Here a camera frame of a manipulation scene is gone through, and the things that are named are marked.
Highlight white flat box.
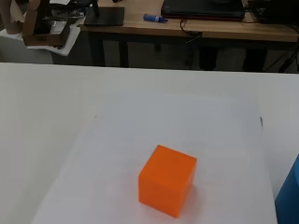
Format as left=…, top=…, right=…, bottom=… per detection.
left=31, top=90, right=278, bottom=224

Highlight orange cube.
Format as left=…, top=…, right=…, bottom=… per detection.
left=137, top=144, right=198, bottom=218

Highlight wooden desk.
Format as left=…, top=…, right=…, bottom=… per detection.
left=78, top=0, right=299, bottom=69

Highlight blue marker pen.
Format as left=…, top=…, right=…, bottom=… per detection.
left=143, top=13, right=169, bottom=24

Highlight black monitor stand base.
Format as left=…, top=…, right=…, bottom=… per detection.
left=83, top=0, right=125, bottom=27

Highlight black laptop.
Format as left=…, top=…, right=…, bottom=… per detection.
left=160, top=0, right=246, bottom=21

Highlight white side table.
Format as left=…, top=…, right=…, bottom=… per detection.
left=0, top=24, right=82, bottom=65

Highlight brown cardboard box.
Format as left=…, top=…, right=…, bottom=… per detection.
left=21, top=0, right=71, bottom=48

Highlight black device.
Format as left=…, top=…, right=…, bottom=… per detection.
left=248, top=0, right=299, bottom=25

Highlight blue round tub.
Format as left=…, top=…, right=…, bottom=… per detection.
left=274, top=154, right=299, bottom=224

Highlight black cable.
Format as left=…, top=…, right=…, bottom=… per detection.
left=178, top=19, right=204, bottom=45

